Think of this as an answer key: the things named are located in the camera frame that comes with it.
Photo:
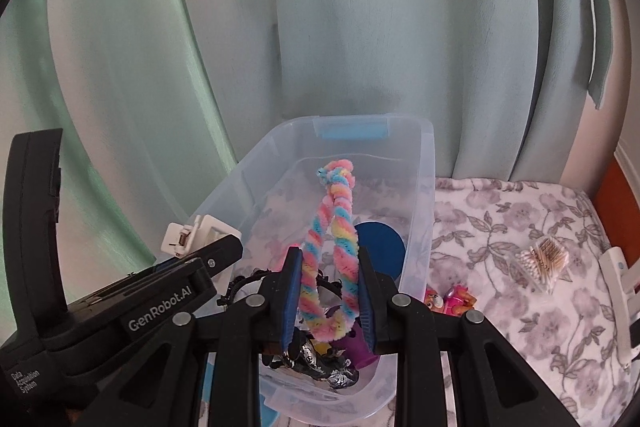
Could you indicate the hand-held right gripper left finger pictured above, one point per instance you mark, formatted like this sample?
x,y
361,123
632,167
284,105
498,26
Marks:
x,y
292,302

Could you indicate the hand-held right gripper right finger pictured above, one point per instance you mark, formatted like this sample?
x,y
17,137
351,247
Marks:
x,y
367,307

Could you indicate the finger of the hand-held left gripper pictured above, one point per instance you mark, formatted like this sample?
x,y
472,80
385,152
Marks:
x,y
220,254

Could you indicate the white hair clip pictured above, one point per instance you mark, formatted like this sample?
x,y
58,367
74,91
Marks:
x,y
200,232

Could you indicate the purple and yellow toy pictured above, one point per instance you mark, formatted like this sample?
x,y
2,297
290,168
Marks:
x,y
357,349

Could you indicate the black lace headband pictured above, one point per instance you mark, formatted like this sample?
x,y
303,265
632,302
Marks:
x,y
300,354

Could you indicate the blue ball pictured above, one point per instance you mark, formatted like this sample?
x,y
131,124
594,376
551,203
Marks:
x,y
382,249

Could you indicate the rainbow twisted pipe cleaner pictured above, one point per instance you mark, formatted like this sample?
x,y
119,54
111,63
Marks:
x,y
345,247

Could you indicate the clear plastic storage box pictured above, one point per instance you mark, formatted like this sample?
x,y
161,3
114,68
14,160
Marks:
x,y
400,167

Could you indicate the pink toy figure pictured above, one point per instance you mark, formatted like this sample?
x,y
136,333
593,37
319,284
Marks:
x,y
452,302

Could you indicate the grey floral blanket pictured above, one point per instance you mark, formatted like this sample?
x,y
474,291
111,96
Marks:
x,y
500,357

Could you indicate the pack of cotton swabs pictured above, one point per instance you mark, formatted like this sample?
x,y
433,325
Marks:
x,y
542,264

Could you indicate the shiny green satin curtain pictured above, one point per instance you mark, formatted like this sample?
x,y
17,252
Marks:
x,y
100,82

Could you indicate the white power strip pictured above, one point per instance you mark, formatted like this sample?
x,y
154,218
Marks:
x,y
620,297

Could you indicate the matte pale green curtain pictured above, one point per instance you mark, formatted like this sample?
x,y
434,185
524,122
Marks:
x,y
350,7

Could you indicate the orange wooden bed frame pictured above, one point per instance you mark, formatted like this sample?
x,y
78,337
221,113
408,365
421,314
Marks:
x,y
617,197

